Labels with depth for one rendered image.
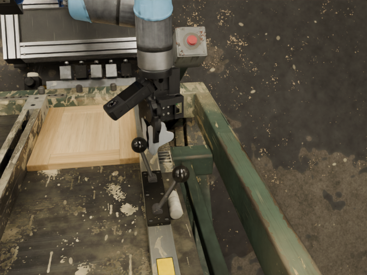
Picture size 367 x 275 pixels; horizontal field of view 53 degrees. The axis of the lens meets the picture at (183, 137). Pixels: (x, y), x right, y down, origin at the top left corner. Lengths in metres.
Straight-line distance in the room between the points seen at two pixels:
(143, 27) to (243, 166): 0.45
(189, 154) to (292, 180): 1.43
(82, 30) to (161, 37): 1.52
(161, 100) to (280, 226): 0.36
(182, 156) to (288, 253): 0.54
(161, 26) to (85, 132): 0.60
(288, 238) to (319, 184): 1.84
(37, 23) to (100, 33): 0.35
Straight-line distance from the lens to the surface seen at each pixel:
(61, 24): 2.28
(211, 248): 0.89
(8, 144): 1.13
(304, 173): 2.57
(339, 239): 2.72
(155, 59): 0.76
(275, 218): 0.83
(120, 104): 0.78
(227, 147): 1.07
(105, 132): 1.24
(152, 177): 0.91
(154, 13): 0.74
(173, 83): 0.82
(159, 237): 0.78
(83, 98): 1.44
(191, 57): 1.48
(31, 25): 2.31
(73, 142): 1.20
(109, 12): 0.85
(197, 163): 1.19
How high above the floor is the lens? 2.31
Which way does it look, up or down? 81 degrees down
